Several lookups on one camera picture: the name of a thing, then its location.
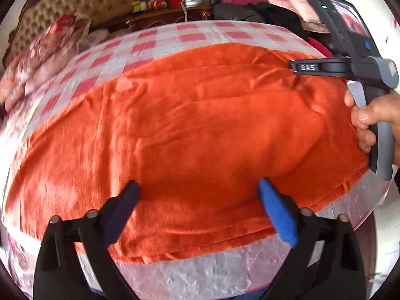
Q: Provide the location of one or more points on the carved wooden nightstand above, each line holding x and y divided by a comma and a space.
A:
162, 15

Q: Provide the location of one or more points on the pink floral pillow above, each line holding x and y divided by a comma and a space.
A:
40, 59

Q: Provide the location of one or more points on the white charger base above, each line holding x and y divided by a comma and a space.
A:
192, 1

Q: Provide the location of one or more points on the yellow green packet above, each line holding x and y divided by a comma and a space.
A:
137, 6

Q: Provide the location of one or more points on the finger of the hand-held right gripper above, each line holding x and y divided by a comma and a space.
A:
318, 67

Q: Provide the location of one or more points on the dark grey garment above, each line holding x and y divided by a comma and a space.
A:
234, 12

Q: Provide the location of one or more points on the orange pants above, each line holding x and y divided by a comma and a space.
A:
187, 115

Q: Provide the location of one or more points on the floral bed sheet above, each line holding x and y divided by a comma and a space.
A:
15, 256

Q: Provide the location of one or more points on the red box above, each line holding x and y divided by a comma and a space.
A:
156, 4

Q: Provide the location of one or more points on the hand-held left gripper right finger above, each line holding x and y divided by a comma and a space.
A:
278, 215

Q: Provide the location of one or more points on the person's right hand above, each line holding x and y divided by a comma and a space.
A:
372, 112

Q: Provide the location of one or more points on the red white checkered plastic sheet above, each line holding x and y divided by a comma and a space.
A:
193, 275

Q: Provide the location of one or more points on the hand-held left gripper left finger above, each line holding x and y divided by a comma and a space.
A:
126, 203

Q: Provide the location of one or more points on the black garment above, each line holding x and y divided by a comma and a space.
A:
275, 15

